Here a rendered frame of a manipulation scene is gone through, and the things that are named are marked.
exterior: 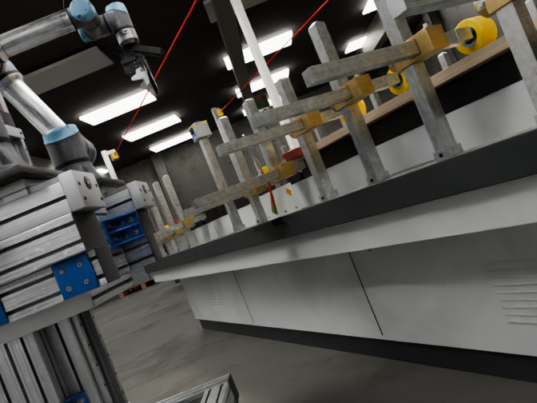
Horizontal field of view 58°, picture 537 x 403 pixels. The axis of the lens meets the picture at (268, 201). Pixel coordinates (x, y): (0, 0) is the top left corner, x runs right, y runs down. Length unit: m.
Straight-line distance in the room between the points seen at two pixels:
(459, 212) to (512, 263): 0.30
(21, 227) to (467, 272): 1.19
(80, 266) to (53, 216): 0.13
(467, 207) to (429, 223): 0.13
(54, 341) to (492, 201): 1.17
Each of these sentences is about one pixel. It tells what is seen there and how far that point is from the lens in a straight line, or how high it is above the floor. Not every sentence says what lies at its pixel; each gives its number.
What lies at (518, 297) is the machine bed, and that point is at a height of 0.27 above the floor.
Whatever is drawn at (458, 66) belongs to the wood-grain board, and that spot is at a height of 0.89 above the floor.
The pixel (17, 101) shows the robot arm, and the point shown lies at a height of 1.44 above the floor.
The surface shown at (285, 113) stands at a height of 0.94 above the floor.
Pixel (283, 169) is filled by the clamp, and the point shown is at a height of 0.85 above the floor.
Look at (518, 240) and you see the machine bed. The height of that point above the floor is 0.43.
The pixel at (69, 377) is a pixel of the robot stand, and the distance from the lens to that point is 1.52.
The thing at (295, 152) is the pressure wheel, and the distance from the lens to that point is 1.72.
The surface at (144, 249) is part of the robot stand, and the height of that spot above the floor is 0.77.
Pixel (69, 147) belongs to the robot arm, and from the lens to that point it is 1.74.
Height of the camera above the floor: 0.75
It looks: 1 degrees up
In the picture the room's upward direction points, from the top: 22 degrees counter-clockwise
